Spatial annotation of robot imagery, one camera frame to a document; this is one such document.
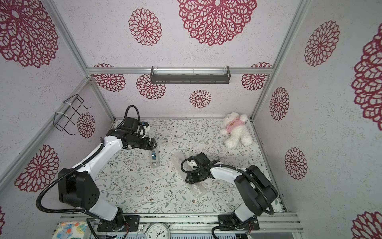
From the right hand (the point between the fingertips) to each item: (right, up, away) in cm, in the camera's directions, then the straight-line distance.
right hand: (189, 178), depth 88 cm
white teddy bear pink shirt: (+32, +32, +17) cm, 49 cm away
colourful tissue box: (-54, -18, -20) cm, 60 cm away
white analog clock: (-14, -19, -19) cm, 30 cm away
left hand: (-22, +20, -2) cm, 30 cm away
